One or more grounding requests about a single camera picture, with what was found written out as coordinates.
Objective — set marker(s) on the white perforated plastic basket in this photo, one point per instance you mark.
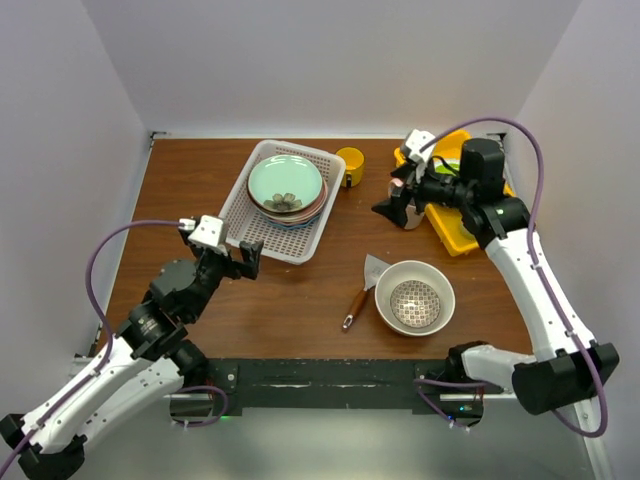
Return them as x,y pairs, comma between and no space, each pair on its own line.
245,222

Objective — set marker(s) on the small brown patterned bowl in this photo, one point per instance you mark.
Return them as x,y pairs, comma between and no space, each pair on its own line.
415,304

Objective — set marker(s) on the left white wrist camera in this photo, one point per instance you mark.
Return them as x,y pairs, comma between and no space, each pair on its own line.
211,230

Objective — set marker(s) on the pink and cream plate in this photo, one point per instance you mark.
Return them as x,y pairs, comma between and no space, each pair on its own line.
321,204

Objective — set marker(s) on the pink mug purple interior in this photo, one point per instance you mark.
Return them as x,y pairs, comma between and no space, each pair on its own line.
414,215

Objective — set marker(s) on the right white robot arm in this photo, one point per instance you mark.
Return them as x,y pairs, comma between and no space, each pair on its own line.
568,364

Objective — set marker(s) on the dark red rimmed plate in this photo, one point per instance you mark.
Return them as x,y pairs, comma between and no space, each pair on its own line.
287,203

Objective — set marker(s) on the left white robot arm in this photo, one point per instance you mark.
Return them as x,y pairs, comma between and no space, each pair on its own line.
148,357

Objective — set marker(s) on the mint green flower plate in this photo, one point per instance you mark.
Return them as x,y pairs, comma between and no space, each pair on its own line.
285,173

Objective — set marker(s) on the pink polka dot plate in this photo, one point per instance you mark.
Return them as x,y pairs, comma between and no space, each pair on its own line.
293,219

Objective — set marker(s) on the wooden handle metal scraper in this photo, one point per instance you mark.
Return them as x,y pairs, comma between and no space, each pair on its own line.
374,267

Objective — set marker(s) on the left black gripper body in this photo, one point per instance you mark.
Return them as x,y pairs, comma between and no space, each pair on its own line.
213,267

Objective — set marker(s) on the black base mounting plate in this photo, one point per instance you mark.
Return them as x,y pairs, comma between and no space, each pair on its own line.
362,384

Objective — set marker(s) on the white bowl patterned inside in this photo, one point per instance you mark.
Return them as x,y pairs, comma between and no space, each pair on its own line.
414,270

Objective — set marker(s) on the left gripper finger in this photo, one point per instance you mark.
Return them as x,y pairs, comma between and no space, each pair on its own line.
251,256
189,236

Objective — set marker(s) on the yellow plastic tray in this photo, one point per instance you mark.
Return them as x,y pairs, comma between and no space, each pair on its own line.
447,222

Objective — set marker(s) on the yellow mug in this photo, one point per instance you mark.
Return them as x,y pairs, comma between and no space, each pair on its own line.
354,166

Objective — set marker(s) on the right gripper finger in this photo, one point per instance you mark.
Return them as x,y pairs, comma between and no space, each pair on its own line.
404,174
394,208

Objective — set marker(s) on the green plate white rim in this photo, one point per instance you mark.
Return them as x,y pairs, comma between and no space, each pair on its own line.
447,167

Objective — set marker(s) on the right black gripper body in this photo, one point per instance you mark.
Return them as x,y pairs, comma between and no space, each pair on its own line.
436,191

